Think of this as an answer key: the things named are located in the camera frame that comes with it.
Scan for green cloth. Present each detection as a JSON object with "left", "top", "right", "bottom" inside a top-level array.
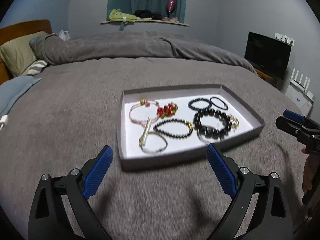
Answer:
[{"left": 109, "top": 9, "right": 137, "bottom": 22}]

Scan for silver wire bangle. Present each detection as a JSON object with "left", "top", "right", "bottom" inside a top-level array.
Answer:
[{"left": 141, "top": 131, "right": 168, "bottom": 155}]

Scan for striped pillow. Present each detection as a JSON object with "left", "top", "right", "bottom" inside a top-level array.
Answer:
[{"left": 21, "top": 59, "right": 48, "bottom": 77}]

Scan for red bead gold chain bracelet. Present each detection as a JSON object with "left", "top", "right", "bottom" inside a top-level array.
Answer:
[{"left": 157, "top": 102, "right": 178, "bottom": 118}]

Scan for silver hairpin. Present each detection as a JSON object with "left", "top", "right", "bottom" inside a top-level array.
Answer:
[{"left": 138, "top": 116, "right": 152, "bottom": 147}]

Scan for dark red bead bracelet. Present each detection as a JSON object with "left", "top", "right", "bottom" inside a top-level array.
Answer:
[{"left": 153, "top": 118, "right": 194, "bottom": 139}]

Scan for white router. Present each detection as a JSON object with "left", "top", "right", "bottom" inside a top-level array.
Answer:
[{"left": 289, "top": 67, "right": 314, "bottom": 98}]

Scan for black cord bracelet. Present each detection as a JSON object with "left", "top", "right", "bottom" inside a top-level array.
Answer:
[{"left": 209, "top": 96, "right": 229, "bottom": 110}]

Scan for white wall hooks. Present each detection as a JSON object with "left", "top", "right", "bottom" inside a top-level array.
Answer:
[{"left": 274, "top": 32, "right": 295, "bottom": 46}]

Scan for large dark bead bracelet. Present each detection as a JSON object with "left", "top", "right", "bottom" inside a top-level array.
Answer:
[{"left": 192, "top": 109, "right": 232, "bottom": 140}]

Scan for black cloth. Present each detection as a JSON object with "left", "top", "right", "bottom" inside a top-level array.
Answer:
[{"left": 134, "top": 9, "right": 163, "bottom": 20}]

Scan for wooden desk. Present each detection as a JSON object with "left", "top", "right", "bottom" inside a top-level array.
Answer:
[{"left": 254, "top": 67, "right": 278, "bottom": 88}]

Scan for white appliance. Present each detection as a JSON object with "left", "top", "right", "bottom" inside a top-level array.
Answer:
[{"left": 285, "top": 85, "right": 314, "bottom": 117}]

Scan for grey cardboard tray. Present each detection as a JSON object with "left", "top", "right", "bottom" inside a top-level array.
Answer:
[{"left": 116, "top": 84, "right": 265, "bottom": 171}]

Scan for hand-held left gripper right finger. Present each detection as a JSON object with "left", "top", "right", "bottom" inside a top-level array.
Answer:
[{"left": 206, "top": 143, "right": 293, "bottom": 240}]

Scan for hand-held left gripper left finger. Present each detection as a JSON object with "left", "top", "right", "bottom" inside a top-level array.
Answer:
[{"left": 27, "top": 145, "right": 113, "bottom": 240}]

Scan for light blue cloth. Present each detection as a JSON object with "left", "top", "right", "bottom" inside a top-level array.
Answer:
[{"left": 0, "top": 76, "right": 42, "bottom": 117}]

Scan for black monitor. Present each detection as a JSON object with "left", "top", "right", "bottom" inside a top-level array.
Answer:
[{"left": 244, "top": 32, "right": 292, "bottom": 80}]

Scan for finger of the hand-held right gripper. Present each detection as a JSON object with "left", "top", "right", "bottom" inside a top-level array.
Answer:
[
  {"left": 275, "top": 116, "right": 311, "bottom": 146},
  {"left": 283, "top": 109, "right": 320, "bottom": 128}
]

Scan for pink cord bracelet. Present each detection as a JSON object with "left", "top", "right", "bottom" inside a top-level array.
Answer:
[{"left": 129, "top": 99, "right": 160, "bottom": 125}]

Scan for person's right hand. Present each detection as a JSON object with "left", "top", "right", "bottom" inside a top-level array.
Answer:
[{"left": 302, "top": 147, "right": 315, "bottom": 193}]

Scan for wooden window sill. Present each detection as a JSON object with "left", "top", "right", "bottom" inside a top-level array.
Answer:
[{"left": 101, "top": 19, "right": 189, "bottom": 27}]

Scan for blue beaded bracelet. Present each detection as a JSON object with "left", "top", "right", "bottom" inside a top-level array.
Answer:
[{"left": 188, "top": 97, "right": 212, "bottom": 110}]

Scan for olive pillow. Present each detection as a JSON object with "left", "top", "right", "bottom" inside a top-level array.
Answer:
[{"left": 0, "top": 31, "right": 49, "bottom": 78}]

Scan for wooden headboard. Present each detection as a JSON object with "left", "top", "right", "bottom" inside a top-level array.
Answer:
[{"left": 0, "top": 19, "right": 52, "bottom": 85}]

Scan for grey blanket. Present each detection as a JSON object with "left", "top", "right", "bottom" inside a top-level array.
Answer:
[{"left": 0, "top": 31, "right": 310, "bottom": 240}]

